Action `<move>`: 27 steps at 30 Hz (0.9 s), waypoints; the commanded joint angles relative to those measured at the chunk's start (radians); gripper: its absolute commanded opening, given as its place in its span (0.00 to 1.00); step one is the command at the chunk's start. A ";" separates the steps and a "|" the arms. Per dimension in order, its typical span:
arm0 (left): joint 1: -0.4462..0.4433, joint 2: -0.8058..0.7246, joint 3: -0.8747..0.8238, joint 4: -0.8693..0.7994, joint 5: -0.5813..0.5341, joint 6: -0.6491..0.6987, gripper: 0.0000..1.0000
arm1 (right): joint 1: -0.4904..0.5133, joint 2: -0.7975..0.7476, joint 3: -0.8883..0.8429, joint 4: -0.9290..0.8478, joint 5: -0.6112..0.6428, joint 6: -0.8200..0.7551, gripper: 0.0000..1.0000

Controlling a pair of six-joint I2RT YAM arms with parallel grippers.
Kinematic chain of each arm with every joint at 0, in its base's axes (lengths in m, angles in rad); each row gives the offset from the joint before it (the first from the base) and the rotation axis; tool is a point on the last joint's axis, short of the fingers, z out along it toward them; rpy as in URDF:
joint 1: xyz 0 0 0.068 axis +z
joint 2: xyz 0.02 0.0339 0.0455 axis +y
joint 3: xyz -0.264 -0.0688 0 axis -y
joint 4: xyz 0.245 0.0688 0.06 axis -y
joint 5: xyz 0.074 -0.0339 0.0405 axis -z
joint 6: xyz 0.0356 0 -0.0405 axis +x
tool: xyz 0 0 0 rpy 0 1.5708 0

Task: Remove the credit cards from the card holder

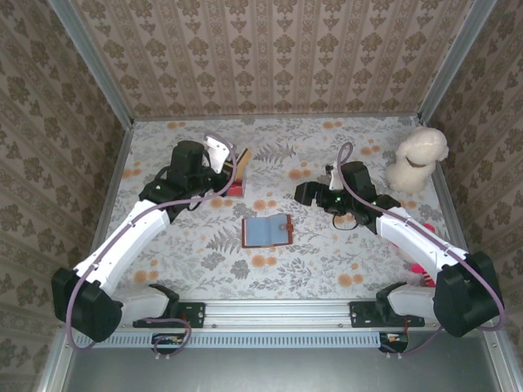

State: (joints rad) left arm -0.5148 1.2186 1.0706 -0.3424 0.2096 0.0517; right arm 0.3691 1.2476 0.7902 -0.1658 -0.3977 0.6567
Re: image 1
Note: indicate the tan credit card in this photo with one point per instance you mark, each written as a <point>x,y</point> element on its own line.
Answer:
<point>244,163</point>

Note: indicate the brown leather card holder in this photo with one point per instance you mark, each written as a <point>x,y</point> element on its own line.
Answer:
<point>261,230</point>

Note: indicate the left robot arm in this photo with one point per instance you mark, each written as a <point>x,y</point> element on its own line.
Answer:
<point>122,241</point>

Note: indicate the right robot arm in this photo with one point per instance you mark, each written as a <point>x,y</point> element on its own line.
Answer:
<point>408,237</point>

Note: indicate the small card storage box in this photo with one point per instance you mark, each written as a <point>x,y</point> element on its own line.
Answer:
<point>238,190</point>

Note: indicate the white plush dog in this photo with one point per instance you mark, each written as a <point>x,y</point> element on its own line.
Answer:
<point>417,159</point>

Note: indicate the pink striped plush toy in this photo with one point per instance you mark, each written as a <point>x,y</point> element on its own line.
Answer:
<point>421,271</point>

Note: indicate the floral patterned table cover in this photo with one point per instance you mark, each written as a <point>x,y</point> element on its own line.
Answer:
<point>286,277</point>

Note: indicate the small black electronics module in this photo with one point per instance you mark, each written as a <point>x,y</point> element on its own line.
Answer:
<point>394,341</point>
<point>167,339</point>

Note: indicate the grey metal sheet panel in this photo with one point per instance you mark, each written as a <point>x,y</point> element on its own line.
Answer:
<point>278,371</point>

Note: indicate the aluminium table edge rail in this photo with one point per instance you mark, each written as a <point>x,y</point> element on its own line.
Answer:
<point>453,212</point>
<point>278,117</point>
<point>112,179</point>

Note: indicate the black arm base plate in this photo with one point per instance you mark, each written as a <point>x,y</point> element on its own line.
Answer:
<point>361,316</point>
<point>192,316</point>

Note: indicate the aluminium frame post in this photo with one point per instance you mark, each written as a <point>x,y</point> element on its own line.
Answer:
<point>457,61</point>
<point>90,61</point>

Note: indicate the long aluminium mounting rail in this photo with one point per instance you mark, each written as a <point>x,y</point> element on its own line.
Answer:
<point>278,312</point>

